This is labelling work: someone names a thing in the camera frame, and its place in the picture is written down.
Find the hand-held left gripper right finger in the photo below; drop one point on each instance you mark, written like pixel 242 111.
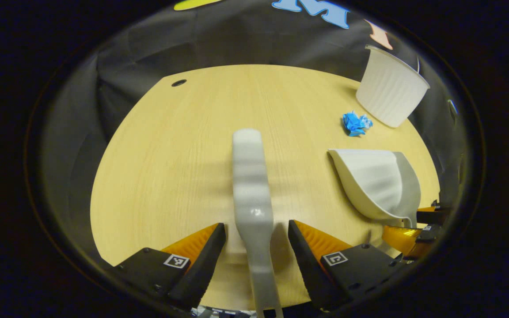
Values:
pixel 307 265

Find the small white broom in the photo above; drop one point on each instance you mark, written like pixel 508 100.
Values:
pixel 252 198

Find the blue paper trash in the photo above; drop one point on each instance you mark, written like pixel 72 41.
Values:
pixel 354 123

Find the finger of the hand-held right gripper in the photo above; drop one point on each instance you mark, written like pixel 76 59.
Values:
pixel 431 216
pixel 427 234

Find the black desk grommet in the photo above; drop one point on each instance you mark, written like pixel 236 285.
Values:
pixel 179 83

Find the white garbage bin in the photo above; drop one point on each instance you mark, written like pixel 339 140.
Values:
pixel 389 90

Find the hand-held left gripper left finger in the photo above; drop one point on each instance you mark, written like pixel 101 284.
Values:
pixel 206 265

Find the black backdrop cloth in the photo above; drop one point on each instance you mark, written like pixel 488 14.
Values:
pixel 148 44

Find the white dustpan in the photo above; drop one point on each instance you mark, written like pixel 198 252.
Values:
pixel 374 181

